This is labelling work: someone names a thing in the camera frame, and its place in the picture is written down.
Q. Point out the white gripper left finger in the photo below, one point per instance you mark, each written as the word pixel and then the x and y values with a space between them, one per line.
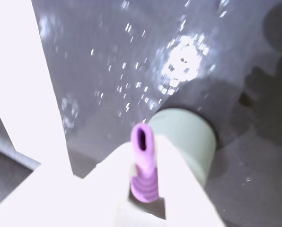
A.
pixel 84 203

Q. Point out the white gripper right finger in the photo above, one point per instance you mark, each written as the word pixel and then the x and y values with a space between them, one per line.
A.
pixel 181 194

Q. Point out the purple pen grip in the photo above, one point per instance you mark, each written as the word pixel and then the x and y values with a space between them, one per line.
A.
pixel 144 170

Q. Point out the pale green steel-rimmed mug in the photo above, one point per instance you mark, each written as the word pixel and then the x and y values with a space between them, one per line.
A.
pixel 190 137

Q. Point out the black table mat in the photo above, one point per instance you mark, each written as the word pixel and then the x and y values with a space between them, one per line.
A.
pixel 108 47

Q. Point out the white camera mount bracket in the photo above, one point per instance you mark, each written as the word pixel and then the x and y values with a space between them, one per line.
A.
pixel 20 71

